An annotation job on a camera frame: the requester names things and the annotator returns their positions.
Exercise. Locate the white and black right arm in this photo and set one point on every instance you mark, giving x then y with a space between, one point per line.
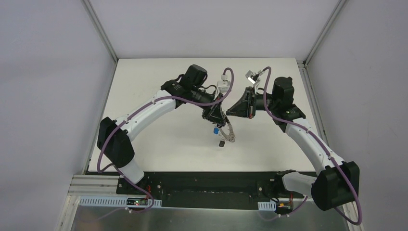
336 182

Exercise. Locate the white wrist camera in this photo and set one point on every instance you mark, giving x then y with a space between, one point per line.
222 86
254 78

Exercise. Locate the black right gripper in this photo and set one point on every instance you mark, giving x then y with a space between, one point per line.
249 102

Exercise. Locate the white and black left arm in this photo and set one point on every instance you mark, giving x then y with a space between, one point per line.
115 136

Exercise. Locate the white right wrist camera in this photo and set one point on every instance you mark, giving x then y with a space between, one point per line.
254 78

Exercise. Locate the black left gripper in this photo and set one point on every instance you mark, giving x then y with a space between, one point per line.
211 110

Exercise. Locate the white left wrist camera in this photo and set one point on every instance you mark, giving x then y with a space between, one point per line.
222 86

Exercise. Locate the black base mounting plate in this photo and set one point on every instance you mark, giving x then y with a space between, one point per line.
214 190

